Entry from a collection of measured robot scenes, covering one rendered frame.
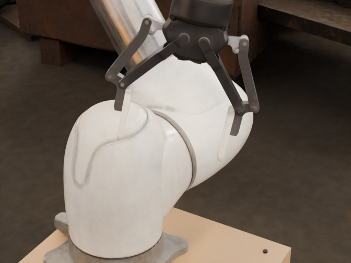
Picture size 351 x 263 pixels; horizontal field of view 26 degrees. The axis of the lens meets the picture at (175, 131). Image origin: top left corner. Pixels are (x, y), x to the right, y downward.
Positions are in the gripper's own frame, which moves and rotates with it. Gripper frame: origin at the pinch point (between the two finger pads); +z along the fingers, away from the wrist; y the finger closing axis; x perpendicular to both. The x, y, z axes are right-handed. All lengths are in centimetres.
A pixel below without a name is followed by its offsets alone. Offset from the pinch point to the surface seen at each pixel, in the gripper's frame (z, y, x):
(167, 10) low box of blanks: 18, -8, 165
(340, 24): 7, 48, 151
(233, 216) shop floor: 55, 23, 95
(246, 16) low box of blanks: 13, 18, 159
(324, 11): 6, 44, 164
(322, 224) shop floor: 51, 47, 92
